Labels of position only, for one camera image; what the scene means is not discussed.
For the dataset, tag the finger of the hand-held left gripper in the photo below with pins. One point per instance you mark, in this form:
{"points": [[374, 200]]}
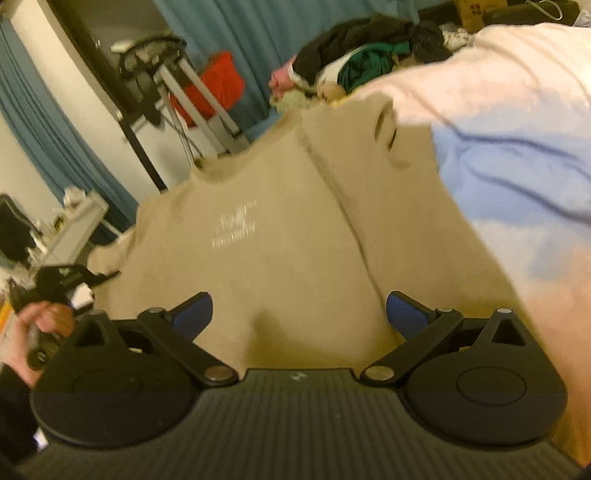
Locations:
{"points": [[94, 276]]}

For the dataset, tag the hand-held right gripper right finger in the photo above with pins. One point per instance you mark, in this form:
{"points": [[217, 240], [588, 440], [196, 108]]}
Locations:
{"points": [[405, 314]]}

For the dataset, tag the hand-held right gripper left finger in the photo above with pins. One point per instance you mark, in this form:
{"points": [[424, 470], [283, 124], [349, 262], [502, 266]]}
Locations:
{"points": [[196, 313]]}

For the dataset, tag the beige sweatshirt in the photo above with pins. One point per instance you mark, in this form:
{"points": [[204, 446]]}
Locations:
{"points": [[286, 258]]}

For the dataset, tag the person's left hand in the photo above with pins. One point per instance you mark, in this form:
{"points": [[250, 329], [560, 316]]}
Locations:
{"points": [[18, 341]]}

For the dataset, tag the grey shelf unit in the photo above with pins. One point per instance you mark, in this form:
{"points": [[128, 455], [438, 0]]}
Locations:
{"points": [[76, 228]]}

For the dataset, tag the black framed mirror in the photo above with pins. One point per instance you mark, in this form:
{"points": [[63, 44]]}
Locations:
{"points": [[14, 230]]}

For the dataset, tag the white crumpled item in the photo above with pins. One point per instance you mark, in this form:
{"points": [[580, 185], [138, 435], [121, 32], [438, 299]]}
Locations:
{"points": [[73, 196]]}

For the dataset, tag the teal curtain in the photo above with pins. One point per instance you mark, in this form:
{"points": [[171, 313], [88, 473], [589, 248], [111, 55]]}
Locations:
{"points": [[41, 120], [258, 32]]}

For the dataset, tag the pastel pink blue blanket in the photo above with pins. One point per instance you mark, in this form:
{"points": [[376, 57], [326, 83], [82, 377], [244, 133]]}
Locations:
{"points": [[503, 138]]}

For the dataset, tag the metal folding rack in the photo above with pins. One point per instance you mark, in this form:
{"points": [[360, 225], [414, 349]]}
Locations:
{"points": [[184, 87]]}

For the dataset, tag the red cloth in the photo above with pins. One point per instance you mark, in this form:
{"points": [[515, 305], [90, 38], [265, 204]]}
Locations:
{"points": [[214, 83]]}

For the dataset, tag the pink garment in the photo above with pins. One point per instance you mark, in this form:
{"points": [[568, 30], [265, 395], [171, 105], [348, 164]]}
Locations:
{"points": [[280, 78]]}

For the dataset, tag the green garment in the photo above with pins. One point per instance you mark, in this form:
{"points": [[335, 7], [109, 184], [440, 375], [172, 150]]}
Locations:
{"points": [[369, 64]]}

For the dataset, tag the black garment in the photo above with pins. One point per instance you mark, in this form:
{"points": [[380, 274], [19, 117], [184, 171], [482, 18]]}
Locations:
{"points": [[369, 37]]}

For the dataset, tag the brown cardboard box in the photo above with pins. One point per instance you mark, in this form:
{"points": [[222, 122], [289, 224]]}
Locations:
{"points": [[478, 13]]}

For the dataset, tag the black door frame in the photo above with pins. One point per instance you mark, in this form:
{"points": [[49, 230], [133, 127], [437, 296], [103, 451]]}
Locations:
{"points": [[99, 60]]}

